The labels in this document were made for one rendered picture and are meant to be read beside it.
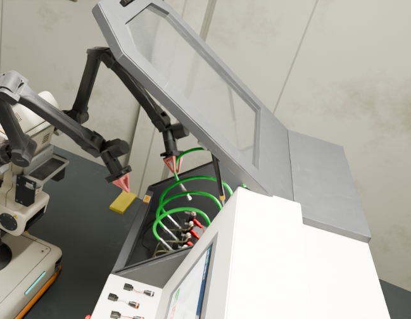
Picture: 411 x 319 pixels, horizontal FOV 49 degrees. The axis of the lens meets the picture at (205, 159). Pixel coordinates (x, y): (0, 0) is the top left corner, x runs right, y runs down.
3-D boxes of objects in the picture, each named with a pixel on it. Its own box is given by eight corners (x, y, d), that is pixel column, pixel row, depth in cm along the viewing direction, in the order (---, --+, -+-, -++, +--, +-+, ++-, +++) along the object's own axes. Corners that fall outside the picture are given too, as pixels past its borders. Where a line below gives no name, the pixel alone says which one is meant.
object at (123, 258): (140, 212, 246) (147, 189, 239) (148, 214, 247) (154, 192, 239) (105, 297, 193) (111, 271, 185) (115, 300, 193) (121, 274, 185)
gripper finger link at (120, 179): (128, 193, 183) (117, 174, 182) (116, 199, 187) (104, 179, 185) (137, 187, 189) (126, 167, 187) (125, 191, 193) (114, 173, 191)
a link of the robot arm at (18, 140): (-18, 67, 160) (-30, 86, 154) (19, 69, 159) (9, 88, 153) (22, 148, 195) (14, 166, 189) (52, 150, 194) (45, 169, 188)
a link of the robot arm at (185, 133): (161, 116, 215) (154, 122, 208) (182, 109, 210) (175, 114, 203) (171, 138, 218) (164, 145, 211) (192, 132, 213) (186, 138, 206)
